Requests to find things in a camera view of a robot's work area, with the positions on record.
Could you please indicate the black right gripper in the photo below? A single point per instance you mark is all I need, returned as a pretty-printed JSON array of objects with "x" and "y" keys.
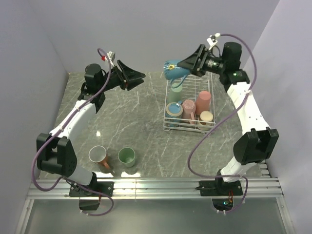
[{"x": 191, "y": 62}]

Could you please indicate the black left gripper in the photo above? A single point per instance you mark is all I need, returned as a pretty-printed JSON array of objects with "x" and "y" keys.
[{"x": 134, "y": 77}]

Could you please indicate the blue mug grey interior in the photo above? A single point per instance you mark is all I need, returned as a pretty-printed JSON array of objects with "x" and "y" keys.
[{"x": 172, "y": 72}]

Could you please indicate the green tumbler cup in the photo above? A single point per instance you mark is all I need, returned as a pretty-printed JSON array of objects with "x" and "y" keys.
[{"x": 174, "y": 93}]

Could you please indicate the coral pink tumbler cup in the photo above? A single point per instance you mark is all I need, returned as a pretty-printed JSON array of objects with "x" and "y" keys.
[{"x": 203, "y": 102}]

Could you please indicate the pink faceted mug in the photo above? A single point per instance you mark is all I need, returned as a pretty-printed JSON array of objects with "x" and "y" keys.
[{"x": 189, "y": 109}]

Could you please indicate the blue butterfly mug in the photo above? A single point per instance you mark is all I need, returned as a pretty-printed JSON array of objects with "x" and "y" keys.
[{"x": 173, "y": 114}]

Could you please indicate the steel and brown cup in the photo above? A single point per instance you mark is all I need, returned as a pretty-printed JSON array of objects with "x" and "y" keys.
[{"x": 205, "y": 120}]

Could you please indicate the small green cup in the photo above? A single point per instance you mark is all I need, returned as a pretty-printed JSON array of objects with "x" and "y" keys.
[{"x": 127, "y": 157}]

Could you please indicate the orange mug grey interior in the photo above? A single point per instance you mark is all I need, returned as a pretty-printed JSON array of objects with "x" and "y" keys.
[{"x": 98, "y": 154}]

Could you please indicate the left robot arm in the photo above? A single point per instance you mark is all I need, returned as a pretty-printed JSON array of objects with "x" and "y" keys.
[{"x": 55, "y": 152}]

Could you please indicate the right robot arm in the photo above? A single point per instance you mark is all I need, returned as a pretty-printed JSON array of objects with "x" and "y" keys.
[{"x": 258, "y": 139}]

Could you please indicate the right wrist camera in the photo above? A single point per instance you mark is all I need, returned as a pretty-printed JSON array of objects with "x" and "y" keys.
[{"x": 212, "y": 40}]

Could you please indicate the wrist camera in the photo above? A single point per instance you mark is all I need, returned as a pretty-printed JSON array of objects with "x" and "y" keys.
[
  {"x": 110, "y": 57},
  {"x": 212, "y": 40}
]

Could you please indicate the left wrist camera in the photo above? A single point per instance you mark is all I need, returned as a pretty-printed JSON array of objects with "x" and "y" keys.
[{"x": 110, "y": 57}]

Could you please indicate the white wire dish rack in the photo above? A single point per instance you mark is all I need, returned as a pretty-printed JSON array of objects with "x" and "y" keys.
[{"x": 191, "y": 87}]

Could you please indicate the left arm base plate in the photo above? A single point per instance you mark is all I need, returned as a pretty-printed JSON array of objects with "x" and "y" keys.
[{"x": 100, "y": 189}]

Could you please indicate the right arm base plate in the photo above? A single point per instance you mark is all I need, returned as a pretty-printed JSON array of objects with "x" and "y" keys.
[{"x": 219, "y": 188}]

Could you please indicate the aluminium rail frame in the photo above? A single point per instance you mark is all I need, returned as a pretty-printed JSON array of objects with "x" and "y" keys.
[{"x": 165, "y": 205}]

